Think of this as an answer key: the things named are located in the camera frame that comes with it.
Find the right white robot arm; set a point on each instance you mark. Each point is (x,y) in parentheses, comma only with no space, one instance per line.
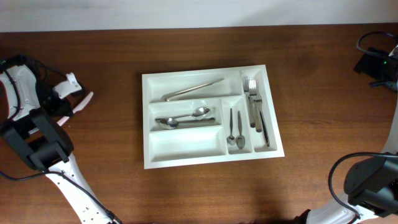
(370,188)

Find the steel fork dark handle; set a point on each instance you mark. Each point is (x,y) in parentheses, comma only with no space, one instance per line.
(258,101)

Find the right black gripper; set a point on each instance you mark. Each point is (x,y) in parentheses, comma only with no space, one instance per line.
(368,64)

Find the white plastic knife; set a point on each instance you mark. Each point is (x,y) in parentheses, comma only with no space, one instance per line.
(79,107)

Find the steel tongs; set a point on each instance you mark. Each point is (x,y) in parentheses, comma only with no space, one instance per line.
(168,96)

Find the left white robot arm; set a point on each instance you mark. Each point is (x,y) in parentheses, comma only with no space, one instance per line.
(46,148)

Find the steel teaspoon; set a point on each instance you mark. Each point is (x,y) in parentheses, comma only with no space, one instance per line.
(231,138)
(240,139)

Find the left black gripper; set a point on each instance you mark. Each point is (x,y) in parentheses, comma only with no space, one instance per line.
(63,102)

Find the white plastic cutlery tray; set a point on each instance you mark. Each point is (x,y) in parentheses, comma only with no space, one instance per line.
(203,143)

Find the large steel spoon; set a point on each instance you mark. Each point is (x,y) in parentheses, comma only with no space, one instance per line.
(198,114)

